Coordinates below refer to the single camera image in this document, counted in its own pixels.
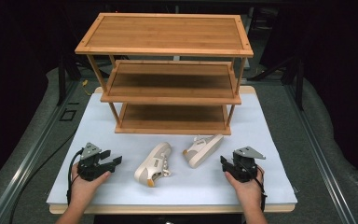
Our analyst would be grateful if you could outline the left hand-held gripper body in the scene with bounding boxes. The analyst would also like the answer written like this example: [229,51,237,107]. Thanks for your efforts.
[76,142,112,182]

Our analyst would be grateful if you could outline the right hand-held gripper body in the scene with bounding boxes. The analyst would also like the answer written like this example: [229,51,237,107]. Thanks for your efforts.
[227,146,267,184]

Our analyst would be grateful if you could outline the beige sneaker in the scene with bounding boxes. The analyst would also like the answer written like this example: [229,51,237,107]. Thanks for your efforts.
[182,133,225,169]
[133,141,172,189]

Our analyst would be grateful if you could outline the wooden three-tier shoe rack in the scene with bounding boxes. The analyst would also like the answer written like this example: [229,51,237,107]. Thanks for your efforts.
[75,12,255,136]

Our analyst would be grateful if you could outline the person's left hand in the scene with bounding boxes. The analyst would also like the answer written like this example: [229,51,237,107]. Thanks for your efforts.
[69,161,113,208]

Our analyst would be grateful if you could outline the person's right hand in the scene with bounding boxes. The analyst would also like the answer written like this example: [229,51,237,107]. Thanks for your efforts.
[224,166,266,211]

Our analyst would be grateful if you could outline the white table mat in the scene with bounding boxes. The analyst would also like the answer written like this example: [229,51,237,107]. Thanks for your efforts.
[46,92,298,206]

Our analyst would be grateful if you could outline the black metal stand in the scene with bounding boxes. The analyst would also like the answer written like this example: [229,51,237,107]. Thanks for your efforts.
[57,54,83,106]
[250,54,305,110]

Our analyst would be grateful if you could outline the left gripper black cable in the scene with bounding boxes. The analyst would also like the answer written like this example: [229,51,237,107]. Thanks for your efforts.
[66,148,86,205]

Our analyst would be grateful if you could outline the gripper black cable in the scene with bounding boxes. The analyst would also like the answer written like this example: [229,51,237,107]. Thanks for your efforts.
[255,164,269,213]
[66,148,86,205]

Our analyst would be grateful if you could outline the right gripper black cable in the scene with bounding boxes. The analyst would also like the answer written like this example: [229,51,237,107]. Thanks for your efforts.
[255,164,269,213]

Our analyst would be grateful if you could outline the black floor cable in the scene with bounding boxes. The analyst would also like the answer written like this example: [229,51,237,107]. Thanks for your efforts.
[8,132,76,224]

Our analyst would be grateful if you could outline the metal floor rail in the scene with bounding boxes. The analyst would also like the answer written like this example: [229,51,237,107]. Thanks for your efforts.
[0,79,82,224]
[282,83,357,224]

